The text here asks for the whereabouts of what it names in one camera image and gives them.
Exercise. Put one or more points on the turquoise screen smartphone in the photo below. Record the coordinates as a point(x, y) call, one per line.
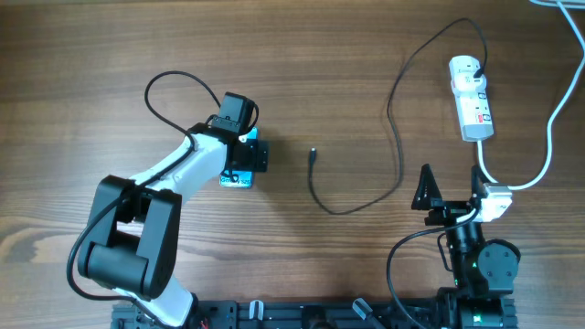
point(242, 178)

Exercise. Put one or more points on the white power strip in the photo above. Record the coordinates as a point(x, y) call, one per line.
point(474, 115)

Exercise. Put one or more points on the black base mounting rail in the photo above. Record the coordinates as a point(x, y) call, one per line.
point(315, 315)

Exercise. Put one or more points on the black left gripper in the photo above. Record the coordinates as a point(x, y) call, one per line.
point(260, 155)

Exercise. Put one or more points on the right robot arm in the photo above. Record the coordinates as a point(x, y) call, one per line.
point(483, 270)

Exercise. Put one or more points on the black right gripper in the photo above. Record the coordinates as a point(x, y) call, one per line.
point(451, 208)

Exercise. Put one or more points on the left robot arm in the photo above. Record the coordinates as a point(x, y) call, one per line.
point(130, 243)

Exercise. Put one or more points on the white charger plug adapter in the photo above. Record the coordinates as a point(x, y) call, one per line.
point(466, 83)

